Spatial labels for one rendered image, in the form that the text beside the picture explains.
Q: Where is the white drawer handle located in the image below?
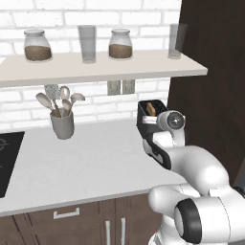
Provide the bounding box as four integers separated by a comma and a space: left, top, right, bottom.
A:
53, 207, 81, 220

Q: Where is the brown cupboard door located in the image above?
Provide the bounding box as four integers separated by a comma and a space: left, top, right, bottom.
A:
114, 192, 165, 245
100, 197, 117, 245

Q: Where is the grey utensil pot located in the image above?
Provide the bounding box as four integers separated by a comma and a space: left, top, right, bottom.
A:
49, 109, 76, 141

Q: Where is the grey wall socket plate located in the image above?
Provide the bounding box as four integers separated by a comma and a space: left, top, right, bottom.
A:
122, 78, 136, 96
106, 79, 123, 97

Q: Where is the black hob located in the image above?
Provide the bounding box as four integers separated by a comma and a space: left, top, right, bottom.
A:
0, 130, 26, 199

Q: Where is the wooden spoon with hole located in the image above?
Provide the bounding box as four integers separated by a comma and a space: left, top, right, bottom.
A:
58, 85, 72, 102

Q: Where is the glass jar with brown filling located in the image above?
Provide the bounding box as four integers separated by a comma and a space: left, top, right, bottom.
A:
108, 28, 134, 61
23, 29, 54, 63

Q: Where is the tall dark brown cabinet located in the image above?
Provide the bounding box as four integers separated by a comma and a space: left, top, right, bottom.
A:
167, 0, 245, 194

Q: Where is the toasted bread slice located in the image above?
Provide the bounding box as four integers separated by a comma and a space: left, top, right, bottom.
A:
146, 101, 157, 117

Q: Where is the slotted grey spatula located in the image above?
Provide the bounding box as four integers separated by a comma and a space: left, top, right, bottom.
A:
43, 83, 61, 117

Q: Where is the pale wall shelf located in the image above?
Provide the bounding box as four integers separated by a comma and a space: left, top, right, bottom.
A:
0, 49, 209, 89

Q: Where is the black toaster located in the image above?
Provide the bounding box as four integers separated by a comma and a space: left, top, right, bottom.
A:
136, 100, 169, 139

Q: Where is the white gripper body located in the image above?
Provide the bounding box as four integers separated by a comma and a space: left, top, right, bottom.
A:
142, 115, 159, 125

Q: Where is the brown drawer front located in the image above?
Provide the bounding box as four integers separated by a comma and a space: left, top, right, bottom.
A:
12, 200, 103, 245

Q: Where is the tall clear drinking glass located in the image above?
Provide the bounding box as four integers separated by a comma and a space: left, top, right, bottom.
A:
78, 25, 98, 64
167, 23, 189, 60

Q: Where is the white cupboard door handle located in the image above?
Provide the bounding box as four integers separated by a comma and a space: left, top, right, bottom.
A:
104, 220, 112, 245
120, 217, 127, 245

